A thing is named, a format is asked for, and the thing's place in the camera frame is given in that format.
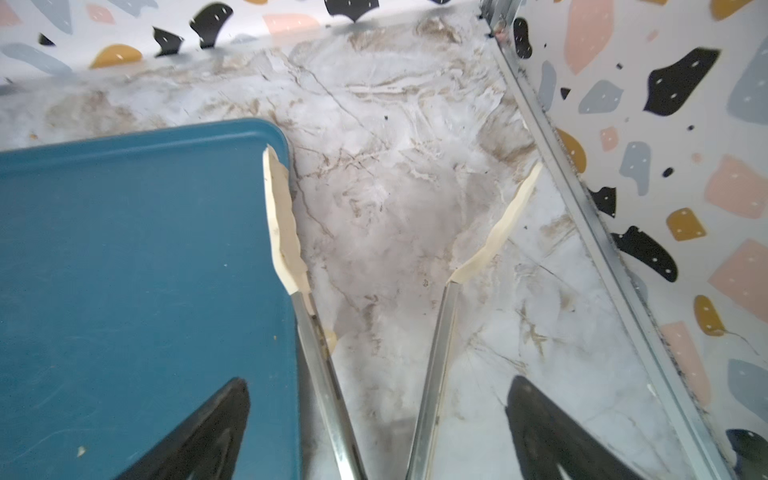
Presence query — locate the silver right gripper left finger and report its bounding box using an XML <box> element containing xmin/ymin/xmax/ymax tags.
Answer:
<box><xmin>263</xmin><ymin>145</ymin><xmax>367</xmax><ymax>479</ymax></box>

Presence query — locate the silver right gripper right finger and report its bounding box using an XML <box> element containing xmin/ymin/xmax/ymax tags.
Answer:
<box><xmin>406</xmin><ymin>162</ymin><xmax>543</xmax><ymax>480</ymax></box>

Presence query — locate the teal rectangular tray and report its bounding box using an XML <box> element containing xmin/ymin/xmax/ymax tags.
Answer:
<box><xmin>1</xmin><ymin>119</ymin><xmax>302</xmax><ymax>479</ymax></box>

